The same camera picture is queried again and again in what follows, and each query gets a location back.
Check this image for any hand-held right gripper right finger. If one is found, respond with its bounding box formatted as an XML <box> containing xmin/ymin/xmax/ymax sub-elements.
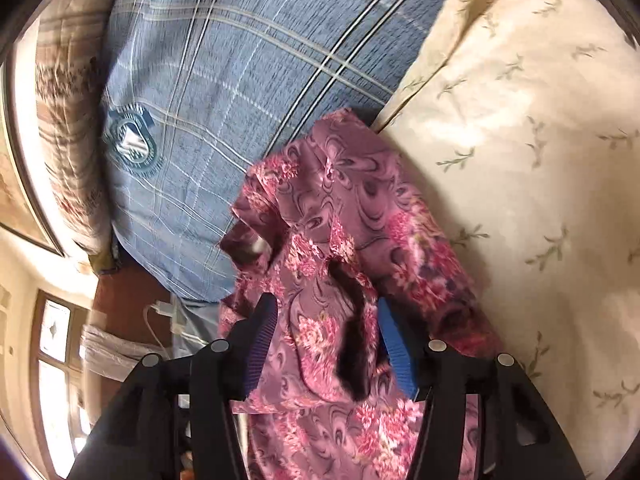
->
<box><xmin>375</xmin><ymin>297</ymin><xmax>586</xmax><ymax>480</ymax></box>

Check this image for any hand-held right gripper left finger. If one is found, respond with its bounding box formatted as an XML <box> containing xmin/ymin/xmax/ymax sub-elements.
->
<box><xmin>67</xmin><ymin>292</ymin><xmax>278</xmax><ymax>480</ymax></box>

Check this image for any pink floral garment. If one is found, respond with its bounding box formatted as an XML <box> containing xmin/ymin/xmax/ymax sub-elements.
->
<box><xmin>217</xmin><ymin>110</ymin><xmax>506</xmax><ymax>480</ymax></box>

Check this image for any light blue striped cloth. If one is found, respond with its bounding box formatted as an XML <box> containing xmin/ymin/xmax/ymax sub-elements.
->
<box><xmin>170</xmin><ymin>295</ymin><xmax>226</xmax><ymax>356</ymax></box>

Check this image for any grey crumpled cloth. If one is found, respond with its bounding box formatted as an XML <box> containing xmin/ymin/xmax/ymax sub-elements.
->
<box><xmin>80</xmin><ymin>322</ymin><xmax>171</xmax><ymax>386</ymax></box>

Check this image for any olive green cloth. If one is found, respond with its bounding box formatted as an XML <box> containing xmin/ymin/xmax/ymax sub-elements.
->
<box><xmin>89</xmin><ymin>242</ymin><xmax>120</xmax><ymax>275</ymax></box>

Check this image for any wooden framed window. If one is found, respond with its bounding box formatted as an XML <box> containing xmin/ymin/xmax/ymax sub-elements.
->
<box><xmin>30</xmin><ymin>290</ymin><xmax>101</xmax><ymax>466</ymax></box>

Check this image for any blue plaid pillow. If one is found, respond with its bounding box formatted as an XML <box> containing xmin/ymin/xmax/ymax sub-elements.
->
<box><xmin>102</xmin><ymin>0</ymin><xmax>451</xmax><ymax>306</ymax></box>

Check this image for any beige striped bolster pillow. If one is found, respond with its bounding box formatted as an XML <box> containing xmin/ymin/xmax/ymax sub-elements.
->
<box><xmin>35</xmin><ymin>0</ymin><xmax>131</xmax><ymax>256</ymax></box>

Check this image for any white charger cable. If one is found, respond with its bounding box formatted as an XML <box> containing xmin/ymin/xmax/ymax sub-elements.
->
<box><xmin>144</xmin><ymin>300</ymin><xmax>211</xmax><ymax>356</ymax></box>

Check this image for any framed wall picture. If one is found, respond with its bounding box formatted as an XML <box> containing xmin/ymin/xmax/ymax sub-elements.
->
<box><xmin>0</xmin><ymin>50</ymin><xmax>63</xmax><ymax>257</ymax></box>

